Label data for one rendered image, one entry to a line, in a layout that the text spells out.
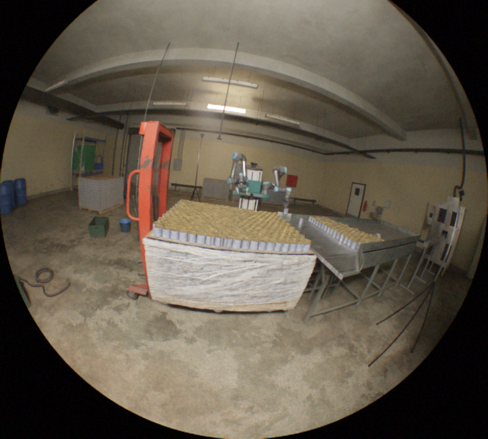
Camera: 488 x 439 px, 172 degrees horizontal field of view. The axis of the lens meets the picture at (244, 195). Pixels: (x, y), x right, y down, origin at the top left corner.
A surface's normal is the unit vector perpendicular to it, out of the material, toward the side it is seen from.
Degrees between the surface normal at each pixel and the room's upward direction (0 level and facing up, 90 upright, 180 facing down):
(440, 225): 90
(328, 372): 0
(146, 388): 0
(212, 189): 92
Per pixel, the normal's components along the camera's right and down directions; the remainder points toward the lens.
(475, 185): -0.98, -0.11
